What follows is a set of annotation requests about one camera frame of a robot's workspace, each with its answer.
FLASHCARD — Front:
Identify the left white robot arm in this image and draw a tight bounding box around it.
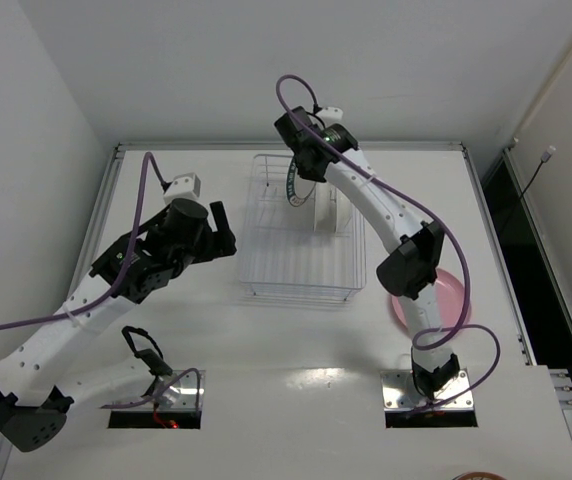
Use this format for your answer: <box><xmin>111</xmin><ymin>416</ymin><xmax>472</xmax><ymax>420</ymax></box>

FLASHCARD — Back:
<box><xmin>0</xmin><ymin>199</ymin><xmax>236</xmax><ymax>452</ymax></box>

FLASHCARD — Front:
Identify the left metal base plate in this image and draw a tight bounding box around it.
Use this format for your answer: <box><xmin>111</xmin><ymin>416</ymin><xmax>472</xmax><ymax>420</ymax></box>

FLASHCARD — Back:
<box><xmin>153</xmin><ymin>368</ymin><xmax>205</xmax><ymax>413</ymax></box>

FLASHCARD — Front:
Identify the metal base plate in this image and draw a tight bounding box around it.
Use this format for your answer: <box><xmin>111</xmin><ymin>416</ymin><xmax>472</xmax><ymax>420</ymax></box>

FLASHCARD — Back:
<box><xmin>380</xmin><ymin>369</ymin><xmax>475</xmax><ymax>413</ymax></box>
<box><xmin>153</xmin><ymin>368</ymin><xmax>205</xmax><ymax>413</ymax></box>

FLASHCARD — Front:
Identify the white wire dish rack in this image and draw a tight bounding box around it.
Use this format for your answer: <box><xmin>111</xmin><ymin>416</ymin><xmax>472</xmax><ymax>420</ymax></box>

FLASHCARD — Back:
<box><xmin>239</xmin><ymin>153</ymin><xmax>367</xmax><ymax>302</ymax></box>

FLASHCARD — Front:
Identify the black usb cable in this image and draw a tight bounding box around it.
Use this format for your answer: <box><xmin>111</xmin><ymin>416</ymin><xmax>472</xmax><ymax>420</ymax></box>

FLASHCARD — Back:
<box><xmin>519</xmin><ymin>145</ymin><xmax>557</xmax><ymax>197</ymax></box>

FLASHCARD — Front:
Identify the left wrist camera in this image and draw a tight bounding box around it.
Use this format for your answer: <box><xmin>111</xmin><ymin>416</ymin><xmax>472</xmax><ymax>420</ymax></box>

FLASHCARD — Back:
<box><xmin>163</xmin><ymin>172</ymin><xmax>201</xmax><ymax>205</ymax></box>

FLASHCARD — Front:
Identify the green rimmed white plate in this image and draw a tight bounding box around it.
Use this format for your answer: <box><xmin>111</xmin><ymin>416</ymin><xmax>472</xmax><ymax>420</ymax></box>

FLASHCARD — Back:
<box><xmin>285</xmin><ymin>164</ymin><xmax>316</xmax><ymax>207</ymax></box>

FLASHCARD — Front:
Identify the purple cable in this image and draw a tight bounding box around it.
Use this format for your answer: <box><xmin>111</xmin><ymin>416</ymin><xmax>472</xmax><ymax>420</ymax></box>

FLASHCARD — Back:
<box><xmin>275</xmin><ymin>74</ymin><xmax>501</xmax><ymax>417</ymax></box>
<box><xmin>0</xmin><ymin>152</ymin><xmax>202</xmax><ymax>409</ymax></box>

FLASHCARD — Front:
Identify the pink plate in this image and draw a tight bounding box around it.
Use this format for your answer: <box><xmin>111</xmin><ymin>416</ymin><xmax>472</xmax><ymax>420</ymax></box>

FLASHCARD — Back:
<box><xmin>389</xmin><ymin>268</ymin><xmax>464</xmax><ymax>333</ymax></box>

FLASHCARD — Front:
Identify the brown round object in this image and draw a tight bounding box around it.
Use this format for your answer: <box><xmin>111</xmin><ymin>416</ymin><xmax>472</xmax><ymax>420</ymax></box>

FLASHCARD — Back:
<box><xmin>452</xmin><ymin>471</ymin><xmax>506</xmax><ymax>480</ymax></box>

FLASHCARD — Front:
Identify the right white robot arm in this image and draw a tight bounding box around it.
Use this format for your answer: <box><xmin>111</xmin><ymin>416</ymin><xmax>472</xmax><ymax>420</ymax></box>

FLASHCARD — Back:
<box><xmin>274</xmin><ymin>107</ymin><xmax>460</xmax><ymax>400</ymax></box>

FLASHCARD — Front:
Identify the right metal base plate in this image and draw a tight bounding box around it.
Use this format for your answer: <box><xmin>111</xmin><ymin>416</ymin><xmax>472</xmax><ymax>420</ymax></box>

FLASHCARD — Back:
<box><xmin>380</xmin><ymin>369</ymin><xmax>475</xmax><ymax>413</ymax></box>

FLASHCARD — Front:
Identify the white ribbed plate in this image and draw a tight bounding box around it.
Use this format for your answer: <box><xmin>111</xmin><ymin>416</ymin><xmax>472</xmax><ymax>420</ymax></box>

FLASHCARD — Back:
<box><xmin>335</xmin><ymin>188</ymin><xmax>352</xmax><ymax>233</ymax></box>

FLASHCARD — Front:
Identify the clear glass plate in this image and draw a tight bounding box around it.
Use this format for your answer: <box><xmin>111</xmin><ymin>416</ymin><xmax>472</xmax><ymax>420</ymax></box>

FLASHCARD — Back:
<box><xmin>314</xmin><ymin>183</ymin><xmax>335</xmax><ymax>232</ymax></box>

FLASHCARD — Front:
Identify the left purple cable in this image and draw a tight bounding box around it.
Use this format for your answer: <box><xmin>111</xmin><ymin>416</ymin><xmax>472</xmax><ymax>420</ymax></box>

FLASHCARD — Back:
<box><xmin>0</xmin><ymin>152</ymin><xmax>202</xmax><ymax>409</ymax></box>

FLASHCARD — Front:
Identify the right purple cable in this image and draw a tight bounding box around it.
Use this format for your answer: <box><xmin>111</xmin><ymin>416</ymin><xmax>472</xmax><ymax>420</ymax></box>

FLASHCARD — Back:
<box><xmin>275</xmin><ymin>74</ymin><xmax>501</xmax><ymax>417</ymax></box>

